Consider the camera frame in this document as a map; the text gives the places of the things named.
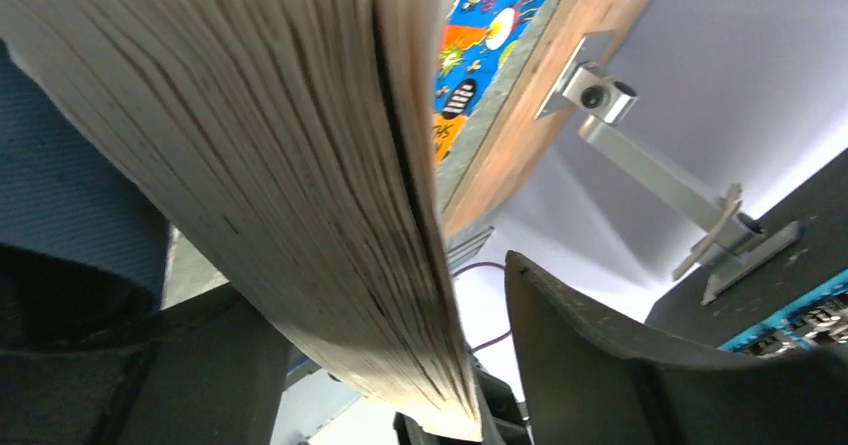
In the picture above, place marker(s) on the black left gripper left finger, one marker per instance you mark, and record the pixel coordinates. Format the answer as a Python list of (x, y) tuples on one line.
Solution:
[(210, 370)]

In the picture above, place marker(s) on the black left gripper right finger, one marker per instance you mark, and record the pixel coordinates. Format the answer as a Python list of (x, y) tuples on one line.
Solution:
[(592, 375)]

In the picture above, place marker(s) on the blue student backpack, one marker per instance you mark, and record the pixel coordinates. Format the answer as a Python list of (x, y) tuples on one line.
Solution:
[(83, 250)]

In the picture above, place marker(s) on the orange green Treehouse book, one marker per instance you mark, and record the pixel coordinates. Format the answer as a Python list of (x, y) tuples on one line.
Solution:
[(290, 141)]

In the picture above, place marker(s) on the brown wooden board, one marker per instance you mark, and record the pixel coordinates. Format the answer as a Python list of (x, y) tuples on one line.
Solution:
[(504, 139)]

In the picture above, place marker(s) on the orange blue Treehouse book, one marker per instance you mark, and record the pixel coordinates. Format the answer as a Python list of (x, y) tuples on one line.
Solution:
[(479, 37)]

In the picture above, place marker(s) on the silver external camera stand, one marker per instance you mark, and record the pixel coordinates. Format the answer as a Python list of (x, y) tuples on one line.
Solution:
[(734, 244)]

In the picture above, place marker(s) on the dark teal network switch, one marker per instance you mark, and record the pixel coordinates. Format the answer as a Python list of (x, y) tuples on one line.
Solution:
[(819, 205)]

